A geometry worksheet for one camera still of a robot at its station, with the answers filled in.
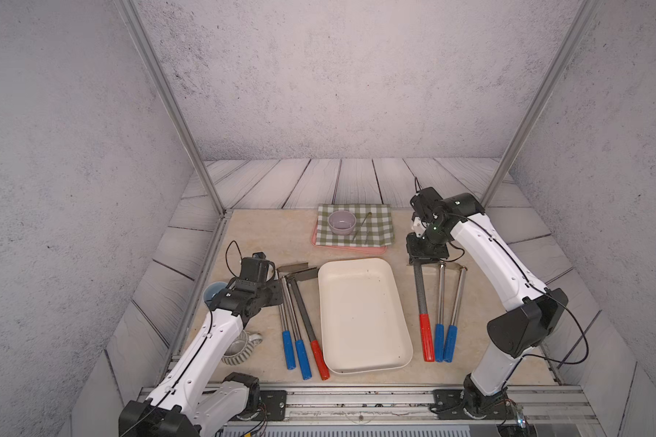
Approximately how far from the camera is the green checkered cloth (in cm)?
110

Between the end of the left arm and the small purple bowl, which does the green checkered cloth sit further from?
the end of the left arm

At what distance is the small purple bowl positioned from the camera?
110 cm

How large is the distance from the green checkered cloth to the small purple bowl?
0.04 ft

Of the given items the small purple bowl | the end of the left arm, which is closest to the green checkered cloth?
the small purple bowl
